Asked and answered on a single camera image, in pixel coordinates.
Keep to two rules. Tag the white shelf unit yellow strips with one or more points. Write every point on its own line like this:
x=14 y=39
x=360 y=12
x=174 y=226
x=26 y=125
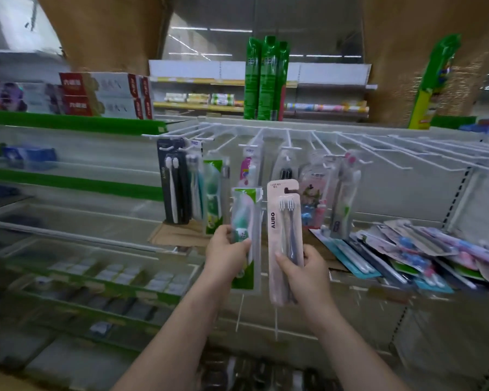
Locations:
x=183 y=69

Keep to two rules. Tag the tall green spray can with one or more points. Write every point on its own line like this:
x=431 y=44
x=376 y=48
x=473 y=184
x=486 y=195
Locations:
x=252 y=81
x=267 y=81

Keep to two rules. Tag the pile of toothbrush packs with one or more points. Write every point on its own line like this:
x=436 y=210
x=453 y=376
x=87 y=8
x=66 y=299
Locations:
x=411 y=248

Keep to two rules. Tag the white purple toothpaste box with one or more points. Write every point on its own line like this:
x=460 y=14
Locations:
x=36 y=89
x=40 y=106

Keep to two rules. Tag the green spray can red side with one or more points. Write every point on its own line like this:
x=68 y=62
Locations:
x=282 y=81

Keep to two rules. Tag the pink label toothbrush pack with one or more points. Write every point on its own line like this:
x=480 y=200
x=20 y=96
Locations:
x=248 y=166

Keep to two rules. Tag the person's right forearm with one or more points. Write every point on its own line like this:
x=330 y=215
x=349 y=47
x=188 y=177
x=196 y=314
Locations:
x=358 y=354

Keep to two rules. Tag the woven brown column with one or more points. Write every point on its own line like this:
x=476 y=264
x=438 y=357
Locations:
x=106 y=28
x=403 y=48

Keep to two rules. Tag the clear pink-topped toothbrush pack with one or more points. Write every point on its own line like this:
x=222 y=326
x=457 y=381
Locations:
x=348 y=175

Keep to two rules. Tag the person's right hand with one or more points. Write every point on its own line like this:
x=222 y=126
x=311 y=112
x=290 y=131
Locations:
x=309 y=285

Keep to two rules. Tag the teal twin toothbrush pack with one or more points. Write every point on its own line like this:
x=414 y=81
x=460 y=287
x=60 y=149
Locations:
x=195 y=187

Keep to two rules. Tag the kids toothbrush pack blue toy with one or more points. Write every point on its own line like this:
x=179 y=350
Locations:
x=313 y=195

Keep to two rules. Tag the person's left hand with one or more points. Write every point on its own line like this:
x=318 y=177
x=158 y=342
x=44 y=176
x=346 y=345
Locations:
x=226 y=260

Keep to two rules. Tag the person's left forearm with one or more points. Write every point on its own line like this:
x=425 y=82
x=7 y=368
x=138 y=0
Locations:
x=175 y=342

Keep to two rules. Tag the clear green toothbrush pack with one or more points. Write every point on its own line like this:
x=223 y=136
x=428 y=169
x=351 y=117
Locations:
x=344 y=211

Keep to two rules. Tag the row of colourful wrap rolls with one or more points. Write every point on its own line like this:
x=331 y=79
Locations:
x=330 y=107

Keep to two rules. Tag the brown cardboard tray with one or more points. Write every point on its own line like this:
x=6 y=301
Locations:
x=175 y=236

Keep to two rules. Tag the green yellow spray can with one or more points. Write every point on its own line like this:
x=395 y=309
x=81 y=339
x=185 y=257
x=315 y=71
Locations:
x=432 y=85

